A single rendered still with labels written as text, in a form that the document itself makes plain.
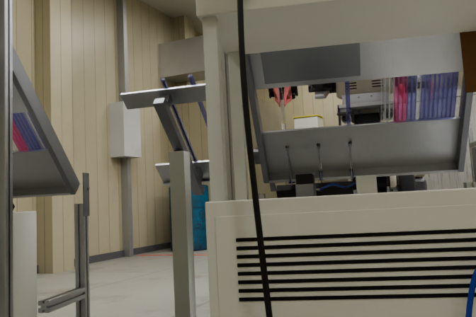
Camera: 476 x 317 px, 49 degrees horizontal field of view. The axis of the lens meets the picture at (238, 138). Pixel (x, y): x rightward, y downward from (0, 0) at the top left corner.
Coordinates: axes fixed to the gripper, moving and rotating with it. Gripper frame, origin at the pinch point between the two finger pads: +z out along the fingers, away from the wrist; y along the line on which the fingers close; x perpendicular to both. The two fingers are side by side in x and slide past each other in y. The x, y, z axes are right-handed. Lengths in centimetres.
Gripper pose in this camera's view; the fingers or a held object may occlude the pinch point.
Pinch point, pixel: (282, 103)
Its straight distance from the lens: 181.0
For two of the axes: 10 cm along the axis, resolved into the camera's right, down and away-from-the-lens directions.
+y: 9.8, -0.7, -1.9
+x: 1.7, 7.4, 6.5
